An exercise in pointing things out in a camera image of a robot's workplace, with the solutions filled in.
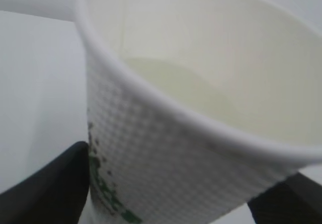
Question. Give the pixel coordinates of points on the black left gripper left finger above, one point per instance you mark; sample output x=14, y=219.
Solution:
x=55, y=194

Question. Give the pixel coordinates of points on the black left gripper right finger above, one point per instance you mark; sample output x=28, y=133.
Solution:
x=297, y=200

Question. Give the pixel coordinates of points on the white paper cup green print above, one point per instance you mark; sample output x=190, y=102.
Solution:
x=195, y=106

